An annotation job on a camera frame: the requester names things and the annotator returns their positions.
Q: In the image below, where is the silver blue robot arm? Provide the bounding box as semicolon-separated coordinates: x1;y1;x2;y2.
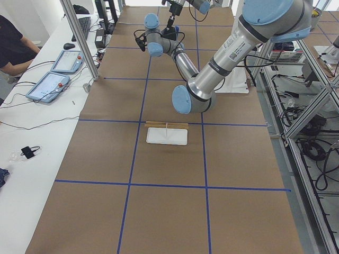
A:
172;0;313;114
134;1;198;81

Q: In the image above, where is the brown paper table cover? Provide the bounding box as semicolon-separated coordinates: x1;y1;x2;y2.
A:
26;7;303;253

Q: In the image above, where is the black power adapter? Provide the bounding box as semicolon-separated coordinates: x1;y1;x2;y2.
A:
95;29;106;49

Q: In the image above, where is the far blue teach pendant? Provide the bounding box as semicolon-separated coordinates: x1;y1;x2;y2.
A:
51;50;83;74

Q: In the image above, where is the blue teach pendant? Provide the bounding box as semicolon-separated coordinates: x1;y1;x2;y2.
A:
25;71;70;103
51;50;83;74

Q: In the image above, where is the near blue teach pendant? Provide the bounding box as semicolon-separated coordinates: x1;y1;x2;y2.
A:
25;71;70;103

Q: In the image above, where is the black computer monitor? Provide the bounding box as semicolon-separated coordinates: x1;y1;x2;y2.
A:
94;0;118;35

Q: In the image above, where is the black computer mouse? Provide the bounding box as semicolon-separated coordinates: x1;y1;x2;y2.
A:
63;43;75;50

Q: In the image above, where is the black keyboard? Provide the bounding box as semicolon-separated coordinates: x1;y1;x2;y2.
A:
78;16;91;40

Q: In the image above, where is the seated person in black shirt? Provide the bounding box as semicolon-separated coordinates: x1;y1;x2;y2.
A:
1;15;40;76

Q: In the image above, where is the aluminium frame shelving with cables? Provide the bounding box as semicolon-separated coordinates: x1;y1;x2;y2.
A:
254;0;339;254

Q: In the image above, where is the small black device with cable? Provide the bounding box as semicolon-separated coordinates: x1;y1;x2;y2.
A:
21;146;41;159

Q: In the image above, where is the aluminium frame post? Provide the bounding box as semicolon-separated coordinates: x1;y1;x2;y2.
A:
60;0;99;81

